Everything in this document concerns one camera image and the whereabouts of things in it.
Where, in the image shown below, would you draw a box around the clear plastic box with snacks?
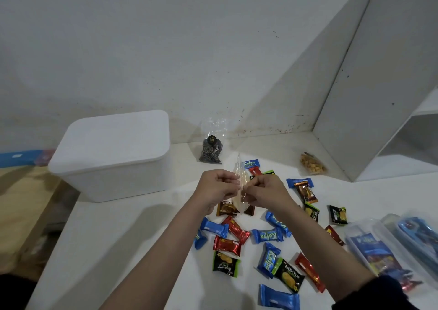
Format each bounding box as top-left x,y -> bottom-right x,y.
344,219 -> 424,292

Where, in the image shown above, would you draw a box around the brown orange snack packet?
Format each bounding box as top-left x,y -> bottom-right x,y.
294,180 -> 319,204

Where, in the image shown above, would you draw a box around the white shelf unit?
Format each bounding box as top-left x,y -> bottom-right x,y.
313,0 -> 438,183

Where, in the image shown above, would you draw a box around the small bag of tan crackers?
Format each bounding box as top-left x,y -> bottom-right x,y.
300,152 -> 328,176

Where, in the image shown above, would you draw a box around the clear plastic box with blue items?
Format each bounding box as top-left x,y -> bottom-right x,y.
380,213 -> 438,277

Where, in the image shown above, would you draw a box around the person's left forearm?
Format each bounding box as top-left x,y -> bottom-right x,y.
99,197 -> 215,310

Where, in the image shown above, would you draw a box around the clear bag of black cookies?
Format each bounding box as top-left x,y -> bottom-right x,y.
199,117 -> 229,165

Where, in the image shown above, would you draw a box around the person's right hand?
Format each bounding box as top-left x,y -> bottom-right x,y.
240,175 -> 297,217

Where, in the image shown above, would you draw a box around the person's left hand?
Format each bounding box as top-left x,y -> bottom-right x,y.
193,169 -> 241,215

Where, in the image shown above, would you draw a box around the blue flat package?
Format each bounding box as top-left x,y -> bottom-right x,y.
0,149 -> 56,167

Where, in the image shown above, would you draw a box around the person's right forearm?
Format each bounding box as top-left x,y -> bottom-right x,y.
269,200 -> 378,304

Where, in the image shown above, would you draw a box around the white lidded plastic box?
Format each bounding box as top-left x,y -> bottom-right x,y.
47,110 -> 172,204

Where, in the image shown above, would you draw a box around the black sleeve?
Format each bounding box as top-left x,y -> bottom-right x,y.
331,274 -> 420,310

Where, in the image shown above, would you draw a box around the scattered blue snack packets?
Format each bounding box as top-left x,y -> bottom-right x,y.
194,159 -> 314,310

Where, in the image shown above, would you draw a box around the clear plastic bag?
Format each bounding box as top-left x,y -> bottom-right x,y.
234,153 -> 253,215

